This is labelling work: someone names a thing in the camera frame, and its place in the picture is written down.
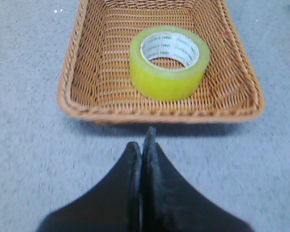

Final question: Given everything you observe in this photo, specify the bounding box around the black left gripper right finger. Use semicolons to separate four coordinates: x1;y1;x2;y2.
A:
141;127;253;232

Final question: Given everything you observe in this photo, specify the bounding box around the yellow-green packing tape roll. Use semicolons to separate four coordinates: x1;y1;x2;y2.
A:
130;26;210;102

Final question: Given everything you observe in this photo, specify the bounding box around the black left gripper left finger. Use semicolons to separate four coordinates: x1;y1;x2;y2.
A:
37;142;142;232

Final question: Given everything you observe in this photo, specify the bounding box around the brown wicker basket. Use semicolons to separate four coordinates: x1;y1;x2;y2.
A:
57;0;264;124

